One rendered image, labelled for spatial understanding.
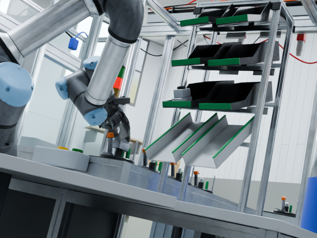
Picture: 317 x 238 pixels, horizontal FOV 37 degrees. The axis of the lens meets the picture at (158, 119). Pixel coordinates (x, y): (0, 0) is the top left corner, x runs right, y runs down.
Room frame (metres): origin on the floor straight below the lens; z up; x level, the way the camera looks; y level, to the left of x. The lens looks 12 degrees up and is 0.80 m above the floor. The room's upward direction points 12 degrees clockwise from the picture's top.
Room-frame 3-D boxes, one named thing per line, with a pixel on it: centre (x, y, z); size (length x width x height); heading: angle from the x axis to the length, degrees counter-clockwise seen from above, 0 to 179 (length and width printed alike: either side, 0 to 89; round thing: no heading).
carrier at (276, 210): (2.81, -0.85, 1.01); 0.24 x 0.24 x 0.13; 56
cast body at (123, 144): (1.86, 0.12, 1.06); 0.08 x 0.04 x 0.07; 146
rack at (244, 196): (1.75, -0.25, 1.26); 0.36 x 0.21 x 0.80; 56
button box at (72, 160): (1.71, 0.31, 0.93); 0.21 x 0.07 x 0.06; 56
